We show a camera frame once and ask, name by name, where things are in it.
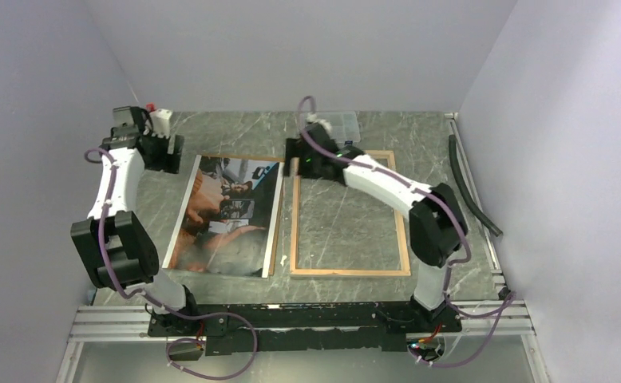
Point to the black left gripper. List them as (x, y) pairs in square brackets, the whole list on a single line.
[(169, 162)]

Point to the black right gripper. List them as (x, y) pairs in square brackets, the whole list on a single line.
[(294, 148)]

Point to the clear plastic organizer box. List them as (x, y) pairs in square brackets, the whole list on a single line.
[(345, 126)]

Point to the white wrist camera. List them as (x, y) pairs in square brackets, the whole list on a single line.
[(158, 121), (314, 119)]

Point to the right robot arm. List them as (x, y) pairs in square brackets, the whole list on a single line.
[(437, 227)]

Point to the white wooden picture frame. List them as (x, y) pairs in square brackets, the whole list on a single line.
[(339, 232)]

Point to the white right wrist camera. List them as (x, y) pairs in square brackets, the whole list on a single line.
[(314, 119)]

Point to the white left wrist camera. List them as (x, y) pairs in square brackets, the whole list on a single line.
[(158, 121)]

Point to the printed photo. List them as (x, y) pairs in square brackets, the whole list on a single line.
[(199, 207)]

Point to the aluminium table edge rail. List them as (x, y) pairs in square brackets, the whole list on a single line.
[(463, 177)]

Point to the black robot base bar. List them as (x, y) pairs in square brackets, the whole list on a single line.
[(238, 328)]

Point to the brown backing board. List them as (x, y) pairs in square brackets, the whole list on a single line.
[(243, 235)]

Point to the aluminium front rail frame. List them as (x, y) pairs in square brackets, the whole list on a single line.
[(130, 324)]

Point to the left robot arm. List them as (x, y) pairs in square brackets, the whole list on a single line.
[(115, 249)]

